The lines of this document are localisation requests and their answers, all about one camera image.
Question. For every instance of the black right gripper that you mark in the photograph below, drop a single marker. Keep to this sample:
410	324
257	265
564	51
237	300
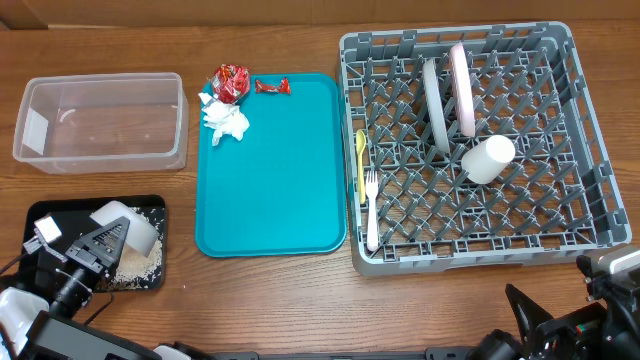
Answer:
552	337

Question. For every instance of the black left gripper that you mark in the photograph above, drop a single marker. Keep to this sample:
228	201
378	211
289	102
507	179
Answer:
94	258

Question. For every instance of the grey bowl of rice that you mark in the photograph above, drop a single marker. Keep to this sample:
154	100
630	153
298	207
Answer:
141	235

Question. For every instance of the white napkin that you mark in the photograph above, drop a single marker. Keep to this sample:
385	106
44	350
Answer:
223	118

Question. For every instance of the red snack wrapper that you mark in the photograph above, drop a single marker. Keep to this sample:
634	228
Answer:
230	83

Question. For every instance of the white round plate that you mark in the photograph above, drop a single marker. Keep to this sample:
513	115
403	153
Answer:
434	106

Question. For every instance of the small red sauce packet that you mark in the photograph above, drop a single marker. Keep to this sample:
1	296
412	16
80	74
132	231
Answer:
283	87

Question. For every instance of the pink round plate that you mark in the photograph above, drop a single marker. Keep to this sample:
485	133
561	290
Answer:
462	90

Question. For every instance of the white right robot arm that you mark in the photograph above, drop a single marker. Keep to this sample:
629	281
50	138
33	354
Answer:
607	328

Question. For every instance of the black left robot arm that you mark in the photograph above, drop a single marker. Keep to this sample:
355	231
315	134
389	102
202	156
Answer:
33	327

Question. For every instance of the grey dishwasher rack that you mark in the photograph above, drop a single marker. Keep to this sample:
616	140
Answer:
473	145

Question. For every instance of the black tray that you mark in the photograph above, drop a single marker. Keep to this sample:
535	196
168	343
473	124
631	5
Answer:
36	272

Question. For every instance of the spilled white rice pile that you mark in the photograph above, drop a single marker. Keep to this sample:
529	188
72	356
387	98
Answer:
138	272

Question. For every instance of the clear plastic bin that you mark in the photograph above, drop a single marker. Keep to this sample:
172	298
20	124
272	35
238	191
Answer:
122	122

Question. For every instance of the white plastic cup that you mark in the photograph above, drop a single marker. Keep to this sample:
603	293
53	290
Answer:
484	162

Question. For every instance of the teal plastic tray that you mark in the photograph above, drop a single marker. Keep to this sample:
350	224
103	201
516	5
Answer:
281	190

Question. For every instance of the white plastic fork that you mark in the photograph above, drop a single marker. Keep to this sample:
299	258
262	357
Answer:
371	190

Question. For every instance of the yellow plastic spoon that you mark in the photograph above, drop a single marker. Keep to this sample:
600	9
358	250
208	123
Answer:
361	142

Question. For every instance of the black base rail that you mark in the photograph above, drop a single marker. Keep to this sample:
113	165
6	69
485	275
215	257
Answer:
181	351

